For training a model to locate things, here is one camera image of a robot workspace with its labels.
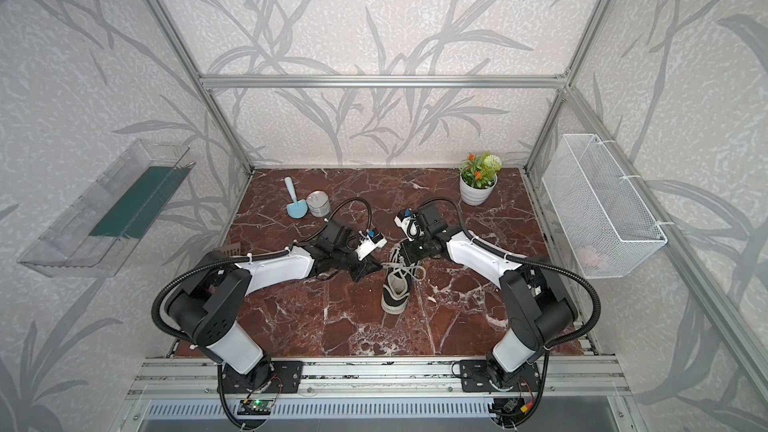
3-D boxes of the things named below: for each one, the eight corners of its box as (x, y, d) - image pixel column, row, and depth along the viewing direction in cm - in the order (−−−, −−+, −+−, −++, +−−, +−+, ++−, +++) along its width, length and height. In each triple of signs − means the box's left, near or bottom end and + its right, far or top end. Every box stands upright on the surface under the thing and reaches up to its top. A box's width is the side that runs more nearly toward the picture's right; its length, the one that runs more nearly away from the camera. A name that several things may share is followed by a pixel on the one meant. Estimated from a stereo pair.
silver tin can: (308, 217, 108) (303, 207, 103) (312, 200, 113) (308, 190, 108) (329, 217, 108) (325, 207, 103) (332, 200, 113) (329, 190, 108)
